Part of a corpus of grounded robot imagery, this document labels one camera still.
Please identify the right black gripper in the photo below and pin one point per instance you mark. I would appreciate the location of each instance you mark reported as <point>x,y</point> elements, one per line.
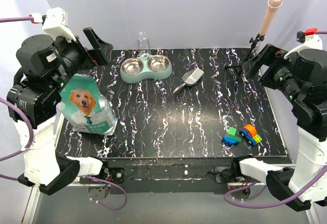
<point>268,54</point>

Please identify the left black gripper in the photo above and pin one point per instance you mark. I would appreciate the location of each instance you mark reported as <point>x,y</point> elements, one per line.
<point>100,53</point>

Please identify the teal double pet bowl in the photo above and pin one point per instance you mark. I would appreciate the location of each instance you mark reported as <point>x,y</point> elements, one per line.
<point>157,67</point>

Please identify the teal dog food bag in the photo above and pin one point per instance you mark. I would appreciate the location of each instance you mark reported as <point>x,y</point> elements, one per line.
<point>85,108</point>

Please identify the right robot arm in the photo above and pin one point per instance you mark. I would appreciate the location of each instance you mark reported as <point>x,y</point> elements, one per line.
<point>301,77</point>

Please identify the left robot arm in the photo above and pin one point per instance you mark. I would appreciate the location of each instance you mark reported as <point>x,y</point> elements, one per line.
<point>47,65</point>

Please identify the grey food scoop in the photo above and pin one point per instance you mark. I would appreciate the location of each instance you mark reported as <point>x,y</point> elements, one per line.
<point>190,78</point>

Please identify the clear water bottle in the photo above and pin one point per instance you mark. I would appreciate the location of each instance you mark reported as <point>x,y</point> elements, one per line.
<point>143,45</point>

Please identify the orange blue toy car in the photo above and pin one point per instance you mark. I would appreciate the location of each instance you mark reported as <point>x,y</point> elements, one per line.
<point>251,135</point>

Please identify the pink microphone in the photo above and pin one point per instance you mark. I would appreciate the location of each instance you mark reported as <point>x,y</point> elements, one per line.
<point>273,6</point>

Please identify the green blue toy car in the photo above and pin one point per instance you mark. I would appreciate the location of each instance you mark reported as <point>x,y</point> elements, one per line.
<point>231,139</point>

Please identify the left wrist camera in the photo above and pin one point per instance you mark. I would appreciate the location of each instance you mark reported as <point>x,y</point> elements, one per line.
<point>56,24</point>

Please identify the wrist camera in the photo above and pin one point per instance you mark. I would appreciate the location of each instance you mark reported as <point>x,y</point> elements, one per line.
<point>56,24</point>
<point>308,39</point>

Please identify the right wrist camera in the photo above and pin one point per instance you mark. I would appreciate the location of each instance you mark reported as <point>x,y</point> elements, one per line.
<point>308,39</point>

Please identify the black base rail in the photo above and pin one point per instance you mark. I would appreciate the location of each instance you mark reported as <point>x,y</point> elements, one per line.
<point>165,175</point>

